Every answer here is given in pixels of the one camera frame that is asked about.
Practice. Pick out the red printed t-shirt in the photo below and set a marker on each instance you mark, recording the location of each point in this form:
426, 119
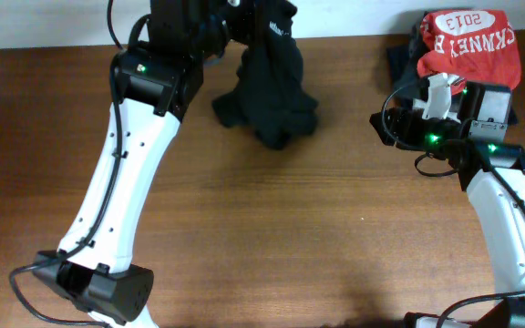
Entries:
476, 44

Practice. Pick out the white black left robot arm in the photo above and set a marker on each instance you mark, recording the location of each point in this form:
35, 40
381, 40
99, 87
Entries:
152, 81

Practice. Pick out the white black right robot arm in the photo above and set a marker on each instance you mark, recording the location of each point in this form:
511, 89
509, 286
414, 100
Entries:
467, 131

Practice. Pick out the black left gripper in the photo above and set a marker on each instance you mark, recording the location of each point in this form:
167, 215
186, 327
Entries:
245, 10

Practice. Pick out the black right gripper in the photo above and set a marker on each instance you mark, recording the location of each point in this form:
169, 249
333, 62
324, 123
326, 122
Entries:
412, 117

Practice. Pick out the black t-shirt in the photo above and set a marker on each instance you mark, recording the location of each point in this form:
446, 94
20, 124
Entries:
269, 97

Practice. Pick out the dark navy folded garment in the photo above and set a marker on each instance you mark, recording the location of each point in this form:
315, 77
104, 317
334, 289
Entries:
407, 84

